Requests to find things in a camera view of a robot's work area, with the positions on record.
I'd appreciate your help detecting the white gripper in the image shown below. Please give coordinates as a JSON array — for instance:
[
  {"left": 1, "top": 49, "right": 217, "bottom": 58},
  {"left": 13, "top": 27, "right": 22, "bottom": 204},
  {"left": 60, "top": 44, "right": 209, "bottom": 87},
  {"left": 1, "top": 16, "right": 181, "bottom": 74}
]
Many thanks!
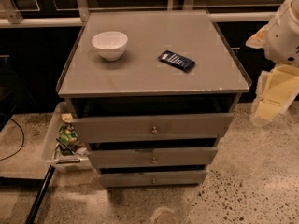
[{"left": 250, "top": 64, "right": 299, "bottom": 127}]

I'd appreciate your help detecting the grey drawer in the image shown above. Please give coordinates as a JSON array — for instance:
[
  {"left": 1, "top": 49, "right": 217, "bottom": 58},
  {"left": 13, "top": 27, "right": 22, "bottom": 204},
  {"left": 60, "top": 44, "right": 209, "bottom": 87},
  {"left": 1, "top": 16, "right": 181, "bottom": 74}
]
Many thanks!
[
  {"left": 89, "top": 147, "right": 218, "bottom": 168},
  {"left": 72, "top": 113, "right": 234, "bottom": 143},
  {"left": 99, "top": 170, "right": 207, "bottom": 188}
]

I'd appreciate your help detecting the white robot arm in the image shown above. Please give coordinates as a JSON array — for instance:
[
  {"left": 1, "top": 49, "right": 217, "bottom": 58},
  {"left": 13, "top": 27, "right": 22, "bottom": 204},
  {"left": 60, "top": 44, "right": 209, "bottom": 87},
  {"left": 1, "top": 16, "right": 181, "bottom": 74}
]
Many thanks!
[{"left": 246, "top": 0, "right": 299, "bottom": 127}]

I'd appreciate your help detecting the grey bottom drawer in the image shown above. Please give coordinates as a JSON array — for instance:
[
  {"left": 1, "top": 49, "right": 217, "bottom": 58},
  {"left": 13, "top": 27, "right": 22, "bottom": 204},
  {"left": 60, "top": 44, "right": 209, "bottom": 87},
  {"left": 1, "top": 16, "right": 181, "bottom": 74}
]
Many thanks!
[{"left": 99, "top": 170, "right": 207, "bottom": 188}]

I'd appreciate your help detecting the grey drawer cabinet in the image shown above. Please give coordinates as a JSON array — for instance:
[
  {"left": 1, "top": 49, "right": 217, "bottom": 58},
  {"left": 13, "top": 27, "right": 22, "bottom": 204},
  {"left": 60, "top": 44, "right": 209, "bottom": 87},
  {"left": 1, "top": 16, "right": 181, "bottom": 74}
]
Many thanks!
[{"left": 57, "top": 10, "right": 251, "bottom": 176}]

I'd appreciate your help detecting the grey top drawer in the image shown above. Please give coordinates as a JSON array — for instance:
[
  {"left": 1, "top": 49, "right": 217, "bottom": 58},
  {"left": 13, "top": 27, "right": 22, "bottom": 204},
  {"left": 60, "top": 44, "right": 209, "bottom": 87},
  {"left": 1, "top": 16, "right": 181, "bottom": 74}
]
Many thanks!
[{"left": 72, "top": 113, "right": 234, "bottom": 143}]

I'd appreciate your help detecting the dark blue snack packet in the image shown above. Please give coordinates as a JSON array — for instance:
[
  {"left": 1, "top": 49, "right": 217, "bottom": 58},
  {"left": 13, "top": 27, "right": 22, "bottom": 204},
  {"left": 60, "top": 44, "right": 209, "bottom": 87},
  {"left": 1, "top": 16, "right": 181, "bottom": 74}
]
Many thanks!
[{"left": 158, "top": 50, "right": 195, "bottom": 73}]

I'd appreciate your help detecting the white ceramic bowl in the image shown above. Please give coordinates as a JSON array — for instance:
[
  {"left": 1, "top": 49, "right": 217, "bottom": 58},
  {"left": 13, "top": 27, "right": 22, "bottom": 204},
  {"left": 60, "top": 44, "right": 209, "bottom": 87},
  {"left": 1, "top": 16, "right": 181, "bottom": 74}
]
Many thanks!
[{"left": 92, "top": 31, "right": 128, "bottom": 61}]

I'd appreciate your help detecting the green snack bag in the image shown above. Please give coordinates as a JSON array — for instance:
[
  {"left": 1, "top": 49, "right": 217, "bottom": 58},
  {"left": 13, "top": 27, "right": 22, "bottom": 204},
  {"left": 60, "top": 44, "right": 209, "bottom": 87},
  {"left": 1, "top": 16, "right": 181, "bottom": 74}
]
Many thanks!
[{"left": 59, "top": 124, "right": 78, "bottom": 145}]

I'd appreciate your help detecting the black metal bar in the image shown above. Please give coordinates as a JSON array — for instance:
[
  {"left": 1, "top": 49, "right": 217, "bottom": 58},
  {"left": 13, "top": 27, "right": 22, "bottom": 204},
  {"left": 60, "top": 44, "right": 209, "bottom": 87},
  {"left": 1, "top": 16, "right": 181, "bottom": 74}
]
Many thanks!
[{"left": 24, "top": 165, "right": 55, "bottom": 224}]

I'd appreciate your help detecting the metal railing frame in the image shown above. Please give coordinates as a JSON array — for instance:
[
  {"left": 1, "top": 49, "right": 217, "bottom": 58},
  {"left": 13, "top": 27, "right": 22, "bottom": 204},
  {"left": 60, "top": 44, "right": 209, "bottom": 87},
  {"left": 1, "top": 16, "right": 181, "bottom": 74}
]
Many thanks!
[{"left": 0, "top": 0, "right": 285, "bottom": 27}]

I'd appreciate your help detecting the black cable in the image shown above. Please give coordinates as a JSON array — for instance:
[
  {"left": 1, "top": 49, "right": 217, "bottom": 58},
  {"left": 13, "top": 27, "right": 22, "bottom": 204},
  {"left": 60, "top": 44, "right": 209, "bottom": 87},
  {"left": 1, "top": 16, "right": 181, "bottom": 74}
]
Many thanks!
[{"left": 0, "top": 117, "right": 26, "bottom": 162}]

